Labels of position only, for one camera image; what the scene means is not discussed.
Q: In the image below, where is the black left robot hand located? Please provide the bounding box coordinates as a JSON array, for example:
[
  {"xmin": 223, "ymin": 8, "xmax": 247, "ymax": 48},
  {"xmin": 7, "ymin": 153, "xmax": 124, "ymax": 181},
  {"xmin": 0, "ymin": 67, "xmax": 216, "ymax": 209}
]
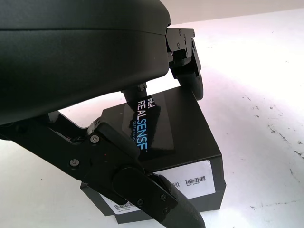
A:
[{"xmin": 0, "ymin": 0, "xmax": 206, "ymax": 228}]

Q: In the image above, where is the black printed box lid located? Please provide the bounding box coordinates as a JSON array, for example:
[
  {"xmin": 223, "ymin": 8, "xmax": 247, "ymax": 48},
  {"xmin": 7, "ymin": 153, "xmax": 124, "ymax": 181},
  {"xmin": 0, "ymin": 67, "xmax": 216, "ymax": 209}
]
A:
[{"xmin": 80, "ymin": 85, "xmax": 226, "ymax": 224}]

